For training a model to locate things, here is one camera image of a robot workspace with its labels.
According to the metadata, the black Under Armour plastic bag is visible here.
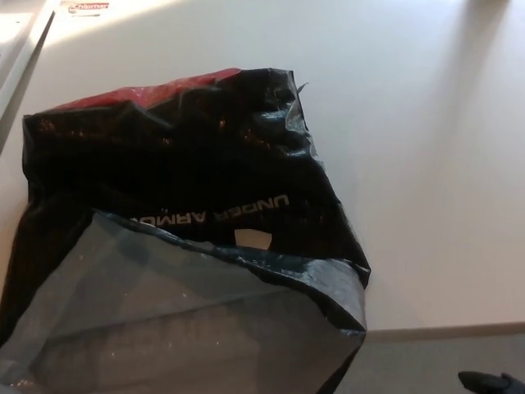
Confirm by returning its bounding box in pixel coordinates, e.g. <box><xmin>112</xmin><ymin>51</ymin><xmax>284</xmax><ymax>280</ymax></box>
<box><xmin>0</xmin><ymin>67</ymin><xmax>372</xmax><ymax>394</ymax></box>

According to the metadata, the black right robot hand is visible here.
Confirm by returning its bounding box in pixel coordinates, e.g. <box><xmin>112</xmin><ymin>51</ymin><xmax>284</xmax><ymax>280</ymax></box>
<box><xmin>457</xmin><ymin>370</ymin><xmax>525</xmax><ymax>394</ymax></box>

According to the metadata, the white label with red print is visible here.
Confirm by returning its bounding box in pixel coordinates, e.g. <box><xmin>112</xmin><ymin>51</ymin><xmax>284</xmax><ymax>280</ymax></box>
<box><xmin>59</xmin><ymin>0</ymin><xmax>111</xmax><ymax>18</ymax></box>

